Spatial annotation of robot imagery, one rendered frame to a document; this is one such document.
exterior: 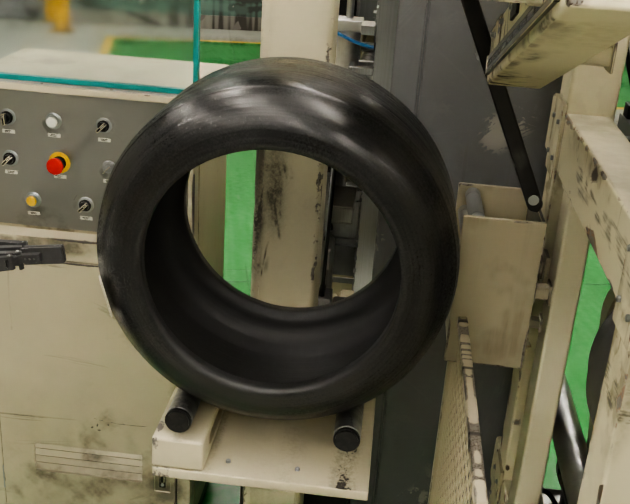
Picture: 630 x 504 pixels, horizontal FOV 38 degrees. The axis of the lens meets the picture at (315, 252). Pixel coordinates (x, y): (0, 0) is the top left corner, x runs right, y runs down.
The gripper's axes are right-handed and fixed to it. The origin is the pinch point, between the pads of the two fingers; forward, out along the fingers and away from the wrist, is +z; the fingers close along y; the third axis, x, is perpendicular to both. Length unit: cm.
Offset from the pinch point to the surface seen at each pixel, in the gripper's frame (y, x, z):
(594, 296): 259, 134, 140
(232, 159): 417, 106, -58
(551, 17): -40, -40, 78
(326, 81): -2, -27, 50
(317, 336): 16, 25, 43
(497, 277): 19, 15, 77
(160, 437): -11.1, 29.1, 19.0
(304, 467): -7, 38, 42
